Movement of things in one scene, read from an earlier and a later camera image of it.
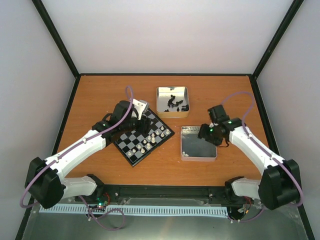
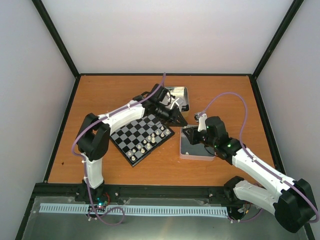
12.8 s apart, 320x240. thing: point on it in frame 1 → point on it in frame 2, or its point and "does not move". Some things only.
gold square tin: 172,102 does not move
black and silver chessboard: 135,146 does not move
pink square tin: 194,148 does not move
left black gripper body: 126,126 → 166,117
